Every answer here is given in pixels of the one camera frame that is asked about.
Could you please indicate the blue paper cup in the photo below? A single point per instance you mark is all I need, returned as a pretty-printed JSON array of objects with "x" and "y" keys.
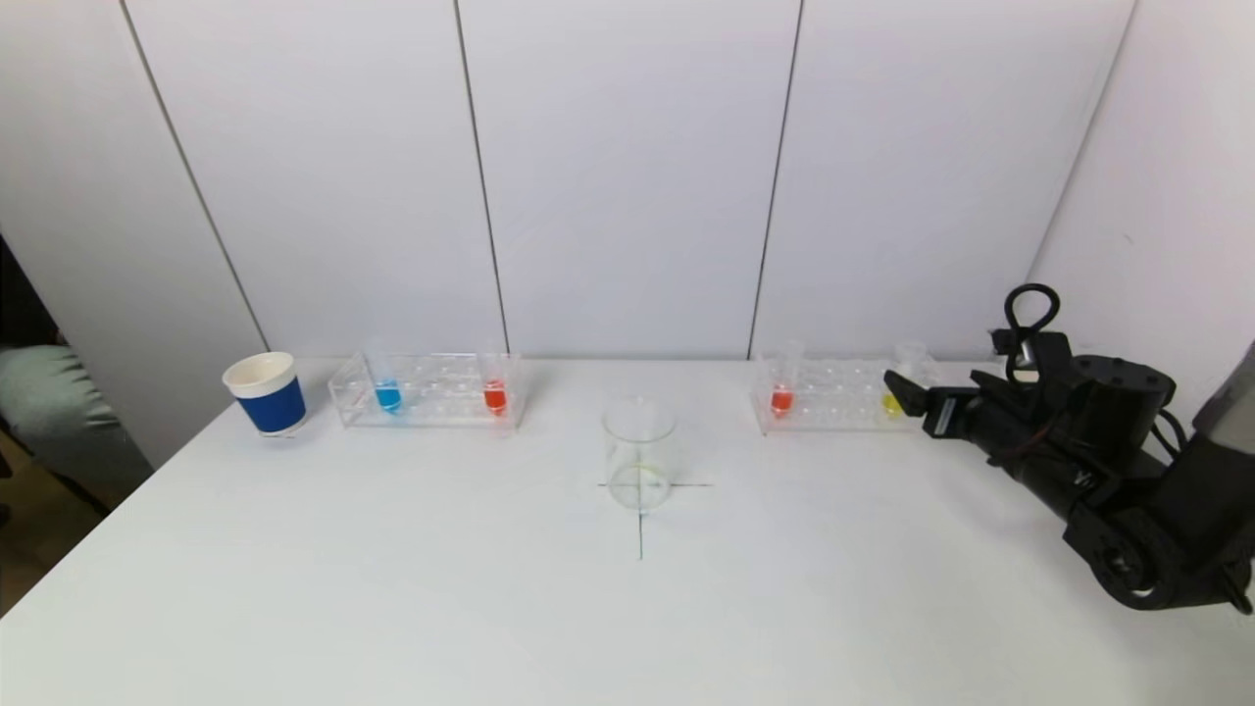
[{"x": 275, "y": 404}]

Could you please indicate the blue pigment test tube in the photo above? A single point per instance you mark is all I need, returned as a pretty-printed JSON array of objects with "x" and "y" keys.
[{"x": 388, "y": 396}]

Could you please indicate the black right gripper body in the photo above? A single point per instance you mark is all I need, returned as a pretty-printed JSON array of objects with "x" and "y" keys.
[{"x": 943, "y": 416}]

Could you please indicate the yellow pigment test tube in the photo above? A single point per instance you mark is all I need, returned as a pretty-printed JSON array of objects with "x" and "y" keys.
[{"x": 910, "y": 358}]

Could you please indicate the clear glass beaker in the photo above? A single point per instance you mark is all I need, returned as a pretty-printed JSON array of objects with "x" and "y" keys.
[{"x": 639, "y": 461}]

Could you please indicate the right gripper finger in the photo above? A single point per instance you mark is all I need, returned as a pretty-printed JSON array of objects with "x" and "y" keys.
[
  {"x": 989, "y": 383},
  {"x": 907, "y": 382}
]

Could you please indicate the clear acrylic test tube rack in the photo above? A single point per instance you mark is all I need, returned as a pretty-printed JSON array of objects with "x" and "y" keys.
[
  {"x": 833, "y": 407},
  {"x": 441, "y": 412}
]

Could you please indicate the person in grey clothes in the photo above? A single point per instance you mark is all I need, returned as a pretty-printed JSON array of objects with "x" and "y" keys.
[{"x": 54, "y": 412}]

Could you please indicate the red pigment test tube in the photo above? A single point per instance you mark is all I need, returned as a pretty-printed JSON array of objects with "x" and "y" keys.
[
  {"x": 495, "y": 397},
  {"x": 780, "y": 400}
]

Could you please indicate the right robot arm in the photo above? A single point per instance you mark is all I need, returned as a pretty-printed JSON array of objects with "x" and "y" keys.
[{"x": 1128, "y": 490}]

